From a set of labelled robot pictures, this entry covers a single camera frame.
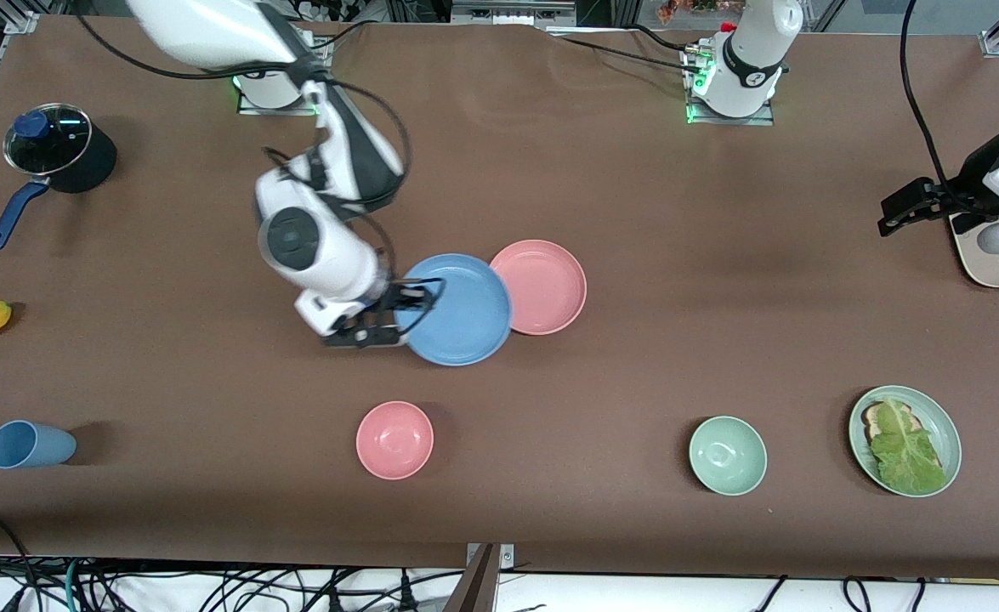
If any blue plate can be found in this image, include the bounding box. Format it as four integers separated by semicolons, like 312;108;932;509
393;253;514;367

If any pink plate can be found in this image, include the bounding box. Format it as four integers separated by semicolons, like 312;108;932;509
489;240;588;337

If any beige rounded board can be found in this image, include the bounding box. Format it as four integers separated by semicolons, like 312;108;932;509
950;212;999;290

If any small pink bowl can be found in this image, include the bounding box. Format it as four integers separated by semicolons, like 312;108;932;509
355;400;435;481

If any kiwi slice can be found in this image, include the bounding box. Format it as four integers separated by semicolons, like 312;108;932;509
860;401;921;445

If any green plate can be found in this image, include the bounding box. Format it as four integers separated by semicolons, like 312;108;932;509
848;385;963;499

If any green lettuce leaf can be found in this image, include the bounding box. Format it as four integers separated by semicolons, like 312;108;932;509
869;398;949;496

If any brown angled bar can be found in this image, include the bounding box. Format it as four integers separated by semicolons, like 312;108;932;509
441;544;500;612

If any colourful toy food pile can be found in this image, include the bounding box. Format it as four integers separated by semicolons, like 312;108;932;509
656;0;751;25

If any white power strip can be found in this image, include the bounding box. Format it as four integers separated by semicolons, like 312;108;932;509
305;0;366;25

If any grey metal box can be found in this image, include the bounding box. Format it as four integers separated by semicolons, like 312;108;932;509
451;0;578;33

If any small green bowl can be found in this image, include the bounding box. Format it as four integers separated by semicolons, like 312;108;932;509
688;415;769;496

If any glass pot lid blue knob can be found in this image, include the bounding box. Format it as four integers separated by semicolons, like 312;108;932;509
3;103;93;177

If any blue cup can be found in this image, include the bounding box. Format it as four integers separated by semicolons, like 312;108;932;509
0;420;77;470

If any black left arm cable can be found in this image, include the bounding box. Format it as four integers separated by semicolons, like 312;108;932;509
900;0;961;201

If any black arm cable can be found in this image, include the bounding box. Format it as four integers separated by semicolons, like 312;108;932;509
900;0;961;201
74;13;415;281

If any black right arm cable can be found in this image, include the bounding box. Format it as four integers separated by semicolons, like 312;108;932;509
74;13;415;281

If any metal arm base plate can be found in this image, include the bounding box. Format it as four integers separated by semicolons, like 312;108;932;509
686;47;776;127
237;72;330;116

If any small metal bracket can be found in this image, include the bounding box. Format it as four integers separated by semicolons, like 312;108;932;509
465;542;515;572

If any black table cable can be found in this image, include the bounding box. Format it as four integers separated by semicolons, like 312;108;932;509
627;24;697;54
548;32;704;76
312;19;381;52

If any black saucepan blue handle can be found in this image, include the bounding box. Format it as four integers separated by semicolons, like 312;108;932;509
0;106;119;252

